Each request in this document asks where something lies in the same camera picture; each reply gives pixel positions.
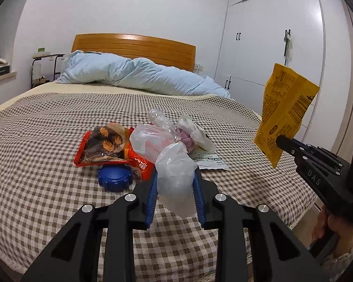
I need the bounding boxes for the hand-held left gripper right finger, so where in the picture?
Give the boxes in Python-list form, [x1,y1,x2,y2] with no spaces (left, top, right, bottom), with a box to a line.
[193,169,330,282]

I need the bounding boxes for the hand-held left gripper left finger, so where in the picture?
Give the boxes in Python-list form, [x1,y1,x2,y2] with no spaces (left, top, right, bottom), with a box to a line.
[20,172,160,282]

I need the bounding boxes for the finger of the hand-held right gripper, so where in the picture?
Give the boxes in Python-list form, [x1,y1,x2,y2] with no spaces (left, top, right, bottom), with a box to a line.
[275,135,315,161]

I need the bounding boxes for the clear plastic bag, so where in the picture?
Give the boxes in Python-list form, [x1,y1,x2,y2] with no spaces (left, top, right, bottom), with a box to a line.
[155,141,198,218]

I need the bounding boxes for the yellow snack packet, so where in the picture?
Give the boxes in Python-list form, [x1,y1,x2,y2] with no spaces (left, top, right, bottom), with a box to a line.
[253,63,321,169]

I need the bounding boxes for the blue plastic lid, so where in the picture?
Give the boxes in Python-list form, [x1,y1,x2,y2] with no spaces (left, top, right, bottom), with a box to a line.
[98,166,134,192]

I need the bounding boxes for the purple cloth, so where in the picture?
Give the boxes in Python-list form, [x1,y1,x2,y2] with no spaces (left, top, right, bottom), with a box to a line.
[175,128,196,155]

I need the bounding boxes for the white tissue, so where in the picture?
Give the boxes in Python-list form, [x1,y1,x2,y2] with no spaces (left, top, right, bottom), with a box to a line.
[176,114,216,152]

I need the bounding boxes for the red chocolate roll packet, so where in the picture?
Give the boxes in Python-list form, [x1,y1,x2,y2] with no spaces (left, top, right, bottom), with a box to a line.
[73,123,136,168]

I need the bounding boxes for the person's right forearm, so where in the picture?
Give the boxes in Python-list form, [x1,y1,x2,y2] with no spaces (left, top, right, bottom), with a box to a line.
[322,241,353,282]

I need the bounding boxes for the person's right hand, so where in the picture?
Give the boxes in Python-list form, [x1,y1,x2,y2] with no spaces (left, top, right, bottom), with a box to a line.
[311,205,353,259]

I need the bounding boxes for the white dog food packet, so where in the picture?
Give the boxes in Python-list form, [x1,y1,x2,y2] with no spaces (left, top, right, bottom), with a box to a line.
[190,148,230,171]

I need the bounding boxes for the white plastic bag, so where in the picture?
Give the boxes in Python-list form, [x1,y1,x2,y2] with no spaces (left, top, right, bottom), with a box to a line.
[129,123,177,164]

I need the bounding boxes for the light wooden door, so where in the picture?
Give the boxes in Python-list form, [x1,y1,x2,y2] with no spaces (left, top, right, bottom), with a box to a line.
[331,0,353,165]

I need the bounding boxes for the clear crumpled wrapper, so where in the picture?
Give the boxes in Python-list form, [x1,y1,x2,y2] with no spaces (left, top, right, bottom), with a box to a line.
[148,108,177,136]

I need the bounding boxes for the white hanging pouch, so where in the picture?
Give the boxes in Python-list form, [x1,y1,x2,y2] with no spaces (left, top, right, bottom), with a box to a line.
[283,29,293,66]

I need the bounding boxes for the white wardrobe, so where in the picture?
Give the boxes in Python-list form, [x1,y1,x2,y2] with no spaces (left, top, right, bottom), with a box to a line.
[213,0,353,153]

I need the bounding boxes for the brown checked bedspread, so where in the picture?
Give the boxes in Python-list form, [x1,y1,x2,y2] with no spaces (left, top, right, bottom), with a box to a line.
[0,92,318,282]

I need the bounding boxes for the light blue duvet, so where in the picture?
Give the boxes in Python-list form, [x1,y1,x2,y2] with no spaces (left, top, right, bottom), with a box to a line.
[56,51,231,99]

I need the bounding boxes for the beige bed sheet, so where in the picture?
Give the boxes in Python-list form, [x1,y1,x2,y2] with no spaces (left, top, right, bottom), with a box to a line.
[0,82,321,232]

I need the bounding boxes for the wooden headboard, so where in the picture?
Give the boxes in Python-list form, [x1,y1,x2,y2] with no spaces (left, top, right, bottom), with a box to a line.
[71,33,196,72]

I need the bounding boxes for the black frame bedside table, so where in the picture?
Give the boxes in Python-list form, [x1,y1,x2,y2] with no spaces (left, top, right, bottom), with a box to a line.
[31,52,66,88]

